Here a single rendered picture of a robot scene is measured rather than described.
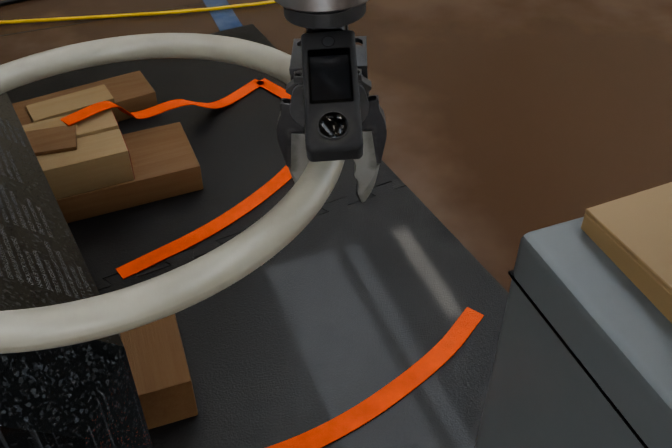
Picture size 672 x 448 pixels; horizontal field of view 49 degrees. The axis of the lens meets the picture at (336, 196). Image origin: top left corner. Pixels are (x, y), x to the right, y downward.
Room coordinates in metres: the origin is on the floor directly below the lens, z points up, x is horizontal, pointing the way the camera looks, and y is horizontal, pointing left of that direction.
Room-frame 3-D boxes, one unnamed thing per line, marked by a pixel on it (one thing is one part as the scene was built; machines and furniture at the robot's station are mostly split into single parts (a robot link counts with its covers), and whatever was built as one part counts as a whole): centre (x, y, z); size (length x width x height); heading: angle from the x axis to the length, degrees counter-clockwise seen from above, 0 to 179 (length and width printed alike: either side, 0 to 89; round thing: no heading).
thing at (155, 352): (1.01, 0.39, 0.07); 0.30 x 0.12 x 0.12; 20
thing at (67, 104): (1.96, 0.83, 0.10); 0.25 x 0.10 x 0.01; 121
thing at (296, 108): (0.60, 0.01, 1.02); 0.09 x 0.08 x 0.12; 179
